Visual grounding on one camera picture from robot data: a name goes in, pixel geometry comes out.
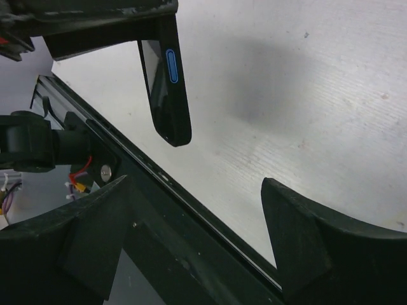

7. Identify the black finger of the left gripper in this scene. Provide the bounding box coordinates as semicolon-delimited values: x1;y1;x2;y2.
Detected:
1;1;179;62

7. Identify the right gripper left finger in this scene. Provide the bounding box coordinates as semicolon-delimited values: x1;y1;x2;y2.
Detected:
1;176;132;304

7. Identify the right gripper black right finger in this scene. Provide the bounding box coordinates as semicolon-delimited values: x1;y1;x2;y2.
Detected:
261;178;406;304

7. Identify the small black phone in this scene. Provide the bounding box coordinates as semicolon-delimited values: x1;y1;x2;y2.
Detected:
137;15;192;147

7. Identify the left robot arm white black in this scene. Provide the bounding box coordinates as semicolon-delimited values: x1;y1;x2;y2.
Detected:
1;1;178;172

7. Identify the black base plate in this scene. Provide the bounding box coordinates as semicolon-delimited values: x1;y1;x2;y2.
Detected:
31;76;283;304

